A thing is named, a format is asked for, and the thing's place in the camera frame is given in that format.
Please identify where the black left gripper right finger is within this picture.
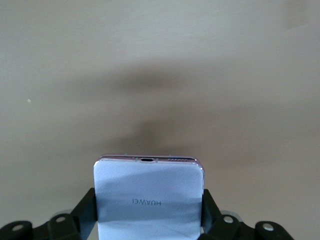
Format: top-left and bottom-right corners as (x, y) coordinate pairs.
(199, 188), (293, 240)

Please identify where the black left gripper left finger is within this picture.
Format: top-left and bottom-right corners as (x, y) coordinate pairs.
(0, 187), (100, 240)

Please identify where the lilac flip phone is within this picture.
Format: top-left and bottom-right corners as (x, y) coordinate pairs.
(93, 153), (206, 240)

